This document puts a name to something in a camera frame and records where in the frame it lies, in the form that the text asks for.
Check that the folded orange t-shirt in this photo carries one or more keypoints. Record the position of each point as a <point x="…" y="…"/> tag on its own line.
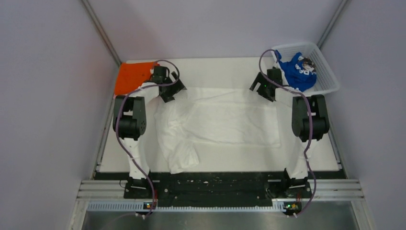
<point x="131" y="76"/>

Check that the right corner metal post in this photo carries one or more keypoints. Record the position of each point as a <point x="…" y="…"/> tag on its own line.
<point x="343" y="4"/>

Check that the white plastic basket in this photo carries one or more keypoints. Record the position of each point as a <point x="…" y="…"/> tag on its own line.
<point x="326" y="81"/>

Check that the blue t-shirt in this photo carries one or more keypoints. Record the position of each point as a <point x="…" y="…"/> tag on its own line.
<point x="300" y="72"/>

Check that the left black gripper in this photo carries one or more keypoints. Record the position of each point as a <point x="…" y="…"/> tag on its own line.
<point x="175" y="88"/>

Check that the white slotted cable duct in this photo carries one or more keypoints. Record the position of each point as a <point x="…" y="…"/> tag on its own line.
<point x="140" y="206"/>

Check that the aluminium frame rail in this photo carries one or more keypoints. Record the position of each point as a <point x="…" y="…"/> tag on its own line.
<point x="327" y="190"/>

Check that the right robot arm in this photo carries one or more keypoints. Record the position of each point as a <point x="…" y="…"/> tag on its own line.
<point x="308" y="123"/>

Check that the corner metal post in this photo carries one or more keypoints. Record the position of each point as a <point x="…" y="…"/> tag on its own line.
<point x="100" y="31"/>
<point x="343" y="4"/>

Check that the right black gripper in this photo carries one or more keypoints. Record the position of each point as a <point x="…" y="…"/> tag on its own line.
<point x="259" y="79"/>

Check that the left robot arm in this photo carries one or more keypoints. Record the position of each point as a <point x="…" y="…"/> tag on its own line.
<point x="130" y="123"/>

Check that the left corner metal post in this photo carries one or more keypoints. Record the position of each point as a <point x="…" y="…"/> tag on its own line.
<point x="100" y="31"/>

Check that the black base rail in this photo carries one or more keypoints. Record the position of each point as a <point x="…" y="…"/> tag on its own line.
<point x="207" y="189"/>

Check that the white t-shirt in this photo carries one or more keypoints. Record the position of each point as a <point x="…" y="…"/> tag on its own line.
<point x="215" y="117"/>

